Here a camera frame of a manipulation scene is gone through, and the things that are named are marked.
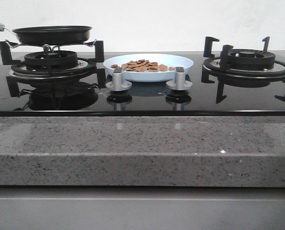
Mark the light blue plate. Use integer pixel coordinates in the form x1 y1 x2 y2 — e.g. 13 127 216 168
103 53 193 82

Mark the brown meat pieces pile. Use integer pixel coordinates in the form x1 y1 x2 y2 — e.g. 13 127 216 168
111 59 176 72

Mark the black frying pan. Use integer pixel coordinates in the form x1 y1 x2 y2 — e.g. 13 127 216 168
12 25 92 46

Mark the left silver stove knob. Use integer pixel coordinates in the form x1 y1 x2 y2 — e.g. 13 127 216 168
106 67 132 92

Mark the silver stove knob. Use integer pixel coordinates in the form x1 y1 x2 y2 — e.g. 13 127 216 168
166 67 192 91
106 67 132 92

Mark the right silver stove knob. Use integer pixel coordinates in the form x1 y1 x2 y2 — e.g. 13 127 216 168
166 67 192 91

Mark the right black pan support grate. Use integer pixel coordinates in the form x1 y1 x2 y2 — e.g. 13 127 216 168
201 36 285 103

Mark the black pan support grate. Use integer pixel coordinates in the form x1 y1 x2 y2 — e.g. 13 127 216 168
0 40 104 99
201 36 285 103

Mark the left black gas burner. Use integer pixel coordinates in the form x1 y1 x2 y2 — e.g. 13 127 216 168
11 50 96 76

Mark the black gas burner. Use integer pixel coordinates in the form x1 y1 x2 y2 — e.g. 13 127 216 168
203 49 285 79
11 50 96 76

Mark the right black gas burner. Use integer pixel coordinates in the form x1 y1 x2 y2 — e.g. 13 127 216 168
203 49 285 79

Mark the left black pan support grate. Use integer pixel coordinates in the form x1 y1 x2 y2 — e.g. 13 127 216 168
0 40 104 99

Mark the black glass gas cooktop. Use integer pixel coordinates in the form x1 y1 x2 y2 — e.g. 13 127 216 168
0 52 285 116

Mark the wire pan reducer ring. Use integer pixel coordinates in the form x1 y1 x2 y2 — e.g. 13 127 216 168
4 38 98 52

